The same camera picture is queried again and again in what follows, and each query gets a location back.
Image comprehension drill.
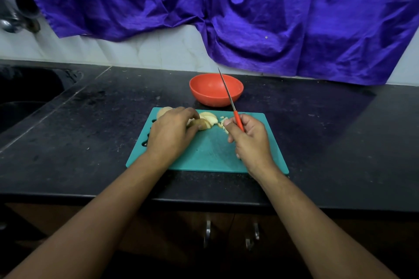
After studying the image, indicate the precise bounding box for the person's right hand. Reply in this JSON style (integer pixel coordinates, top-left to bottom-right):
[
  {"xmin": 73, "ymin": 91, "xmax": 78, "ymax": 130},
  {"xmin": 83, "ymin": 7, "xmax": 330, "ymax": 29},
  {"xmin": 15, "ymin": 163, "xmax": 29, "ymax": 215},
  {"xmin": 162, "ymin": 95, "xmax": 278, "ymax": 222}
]
[{"xmin": 223, "ymin": 114, "xmax": 277, "ymax": 180}]

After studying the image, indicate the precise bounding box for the person's left hand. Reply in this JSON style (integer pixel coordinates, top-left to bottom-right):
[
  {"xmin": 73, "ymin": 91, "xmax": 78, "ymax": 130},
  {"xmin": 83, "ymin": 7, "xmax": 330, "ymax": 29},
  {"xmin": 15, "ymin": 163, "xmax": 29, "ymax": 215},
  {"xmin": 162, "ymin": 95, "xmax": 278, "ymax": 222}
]
[{"xmin": 144, "ymin": 107, "xmax": 209, "ymax": 170}]

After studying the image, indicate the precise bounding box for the brown potato half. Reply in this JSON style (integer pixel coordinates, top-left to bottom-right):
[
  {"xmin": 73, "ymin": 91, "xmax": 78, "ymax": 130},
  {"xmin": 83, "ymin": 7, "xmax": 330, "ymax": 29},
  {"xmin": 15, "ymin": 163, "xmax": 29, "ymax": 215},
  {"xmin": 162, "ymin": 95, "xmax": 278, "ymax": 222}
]
[{"xmin": 156, "ymin": 106, "xmax": 174, "ymax": 119}]

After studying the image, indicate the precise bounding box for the pile of diced apple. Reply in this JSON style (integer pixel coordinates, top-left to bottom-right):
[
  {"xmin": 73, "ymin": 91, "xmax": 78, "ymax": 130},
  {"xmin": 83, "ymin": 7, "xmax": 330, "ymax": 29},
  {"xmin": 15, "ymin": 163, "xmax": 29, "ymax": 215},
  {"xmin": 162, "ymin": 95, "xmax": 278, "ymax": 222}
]
[{"xmin": 217, "ymin": 116, "xmax": 230, "ymax": 134}]

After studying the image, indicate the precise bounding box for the teal plastic cutting board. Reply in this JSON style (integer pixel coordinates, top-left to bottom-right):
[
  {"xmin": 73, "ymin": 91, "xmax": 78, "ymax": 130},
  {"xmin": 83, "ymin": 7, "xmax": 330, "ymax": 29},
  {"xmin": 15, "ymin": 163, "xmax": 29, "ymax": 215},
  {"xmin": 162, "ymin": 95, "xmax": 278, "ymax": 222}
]
[{"xmin": 126, "ymin": 107, "xmax": 290, "ymax": 175}]

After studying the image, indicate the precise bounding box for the red-handled kitchen knife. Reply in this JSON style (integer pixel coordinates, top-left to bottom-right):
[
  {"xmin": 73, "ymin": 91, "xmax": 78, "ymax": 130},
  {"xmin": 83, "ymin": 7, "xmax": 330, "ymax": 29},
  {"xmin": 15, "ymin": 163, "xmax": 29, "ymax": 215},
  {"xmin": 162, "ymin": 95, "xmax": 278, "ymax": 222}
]
[{"xmin": 217, "ymin": 68, "xmax": 247, "ymax": 134}]

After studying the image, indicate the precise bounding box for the orange bowl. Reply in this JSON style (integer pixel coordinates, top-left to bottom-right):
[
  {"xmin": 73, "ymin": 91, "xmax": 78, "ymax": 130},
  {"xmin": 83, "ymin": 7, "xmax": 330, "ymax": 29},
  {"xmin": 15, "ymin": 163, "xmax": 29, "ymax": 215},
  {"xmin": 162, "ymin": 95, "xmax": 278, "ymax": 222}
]
[{"xmin": 189, "ymin": 73, "xmax": 244, "ymax": 108}]

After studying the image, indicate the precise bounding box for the person's left forearm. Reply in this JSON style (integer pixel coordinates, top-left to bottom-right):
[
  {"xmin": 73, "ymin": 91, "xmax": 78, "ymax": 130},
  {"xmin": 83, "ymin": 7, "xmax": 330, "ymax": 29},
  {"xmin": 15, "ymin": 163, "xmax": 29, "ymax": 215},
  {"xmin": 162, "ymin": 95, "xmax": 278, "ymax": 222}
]
[{"xmin": 5, "ymin": 155, "xmax": 168, "ymax": 279}]

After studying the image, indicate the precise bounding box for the person's right forearm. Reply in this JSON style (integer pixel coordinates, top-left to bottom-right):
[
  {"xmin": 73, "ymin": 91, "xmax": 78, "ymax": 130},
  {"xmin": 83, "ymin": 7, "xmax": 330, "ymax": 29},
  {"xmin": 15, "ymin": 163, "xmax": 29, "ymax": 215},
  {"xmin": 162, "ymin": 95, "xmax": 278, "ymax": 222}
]
[{"xmin": 257, "ymin": 164, "xmax": 397, "ymax": 279}]

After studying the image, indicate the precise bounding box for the purple cloth curtain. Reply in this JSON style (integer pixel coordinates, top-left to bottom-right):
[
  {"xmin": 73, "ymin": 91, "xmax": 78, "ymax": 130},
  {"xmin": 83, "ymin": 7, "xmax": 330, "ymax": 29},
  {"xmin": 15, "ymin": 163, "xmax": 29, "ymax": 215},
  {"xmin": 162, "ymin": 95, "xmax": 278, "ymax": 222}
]
[{"xmin": 14, "ymin": 0, "xmax": 419, "ymax": 86}]

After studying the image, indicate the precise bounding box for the dark kitchen sink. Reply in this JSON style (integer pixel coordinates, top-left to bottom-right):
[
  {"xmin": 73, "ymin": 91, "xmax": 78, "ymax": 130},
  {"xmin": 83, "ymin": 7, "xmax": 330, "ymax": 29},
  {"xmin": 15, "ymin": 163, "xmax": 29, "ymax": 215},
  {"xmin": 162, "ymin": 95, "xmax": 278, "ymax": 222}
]
[{"xmin": 0, "ymin": 66, "xmax": 82, "ymax": 134}]

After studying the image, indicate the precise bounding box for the metal faucet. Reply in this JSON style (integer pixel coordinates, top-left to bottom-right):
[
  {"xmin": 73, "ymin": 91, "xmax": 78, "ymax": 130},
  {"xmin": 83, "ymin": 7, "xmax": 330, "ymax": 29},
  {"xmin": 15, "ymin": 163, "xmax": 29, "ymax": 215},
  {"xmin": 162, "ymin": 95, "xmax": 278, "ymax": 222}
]
[{"xmin": 0, "ymin": 0, "xmax": 41, "ymax": 34}]

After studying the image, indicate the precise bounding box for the metal cabinet handle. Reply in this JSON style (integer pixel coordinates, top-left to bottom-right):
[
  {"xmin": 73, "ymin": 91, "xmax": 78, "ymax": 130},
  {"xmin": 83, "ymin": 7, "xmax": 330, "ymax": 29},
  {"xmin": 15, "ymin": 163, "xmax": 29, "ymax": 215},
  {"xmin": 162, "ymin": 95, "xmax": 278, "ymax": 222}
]
[
  {"xmin": 203, "ymin": 218, "xmax": 213, "ymax": 249},
  {"xmin": 245, "ymin": 221, "xmax": 261, "ymax": 252}
]

